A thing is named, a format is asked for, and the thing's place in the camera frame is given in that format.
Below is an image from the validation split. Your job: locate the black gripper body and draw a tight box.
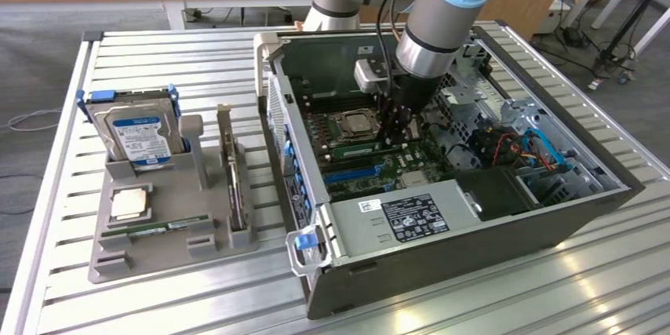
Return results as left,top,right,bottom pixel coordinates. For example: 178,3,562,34
390,71,445,113

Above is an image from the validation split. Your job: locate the green RAM stick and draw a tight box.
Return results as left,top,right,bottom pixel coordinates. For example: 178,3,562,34
333,140,410,160
102,214,211,239

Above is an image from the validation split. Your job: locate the CPU socket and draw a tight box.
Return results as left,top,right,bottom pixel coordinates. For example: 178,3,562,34
333,109,386,143

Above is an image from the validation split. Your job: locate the green motherboard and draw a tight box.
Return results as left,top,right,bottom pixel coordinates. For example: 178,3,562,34
301,89,457,202

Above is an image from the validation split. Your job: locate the metal disk bay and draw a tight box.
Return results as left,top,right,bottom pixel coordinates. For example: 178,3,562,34
434,62,525,155

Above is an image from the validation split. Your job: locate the silver chipset heatsink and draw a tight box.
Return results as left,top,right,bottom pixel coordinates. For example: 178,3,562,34
401,172,430,190

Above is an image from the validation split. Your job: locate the blue expansion slot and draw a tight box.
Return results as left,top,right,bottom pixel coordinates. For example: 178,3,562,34
324,166,381,186

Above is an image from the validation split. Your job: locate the grey power supply unit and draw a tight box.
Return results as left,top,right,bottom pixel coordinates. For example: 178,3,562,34
329,178,484,260

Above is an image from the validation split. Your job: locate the white box on floor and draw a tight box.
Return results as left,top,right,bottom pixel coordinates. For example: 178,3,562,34
538,0,573,35

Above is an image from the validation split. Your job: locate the graphics card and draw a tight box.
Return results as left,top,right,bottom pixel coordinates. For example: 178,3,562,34
217,103,250,232

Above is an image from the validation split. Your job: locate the black power brick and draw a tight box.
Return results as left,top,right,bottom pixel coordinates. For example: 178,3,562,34
562,27,589,48

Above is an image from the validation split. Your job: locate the black tripod stand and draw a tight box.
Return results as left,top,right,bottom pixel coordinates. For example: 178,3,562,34
591,0,670,91

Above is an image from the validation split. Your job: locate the open black PC case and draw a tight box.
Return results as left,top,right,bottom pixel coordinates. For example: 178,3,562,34
253,19,647,320

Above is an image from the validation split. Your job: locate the grey parts rack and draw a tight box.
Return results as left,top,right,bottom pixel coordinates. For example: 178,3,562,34
87,113,262,285

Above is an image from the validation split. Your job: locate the hard disk in blue caddy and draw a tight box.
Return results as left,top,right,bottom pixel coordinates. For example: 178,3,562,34
75,84,182,171

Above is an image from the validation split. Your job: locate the silver CPU chip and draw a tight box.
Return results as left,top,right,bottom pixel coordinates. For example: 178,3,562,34
110,189,151,220

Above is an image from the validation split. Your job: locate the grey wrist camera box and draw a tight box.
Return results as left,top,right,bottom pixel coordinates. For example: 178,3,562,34
354,59,402,95

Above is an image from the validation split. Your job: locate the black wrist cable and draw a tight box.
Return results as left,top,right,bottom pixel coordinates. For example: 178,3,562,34
376,0,402,77

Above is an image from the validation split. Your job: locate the red power wire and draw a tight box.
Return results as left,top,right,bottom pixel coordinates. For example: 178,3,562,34
496,133,557,169

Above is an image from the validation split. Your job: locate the blue disk wire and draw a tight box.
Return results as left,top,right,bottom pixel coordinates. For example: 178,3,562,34
522,126,573,174

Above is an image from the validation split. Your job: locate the white floor cable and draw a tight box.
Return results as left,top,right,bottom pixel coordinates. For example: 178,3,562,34
7,109,65,133

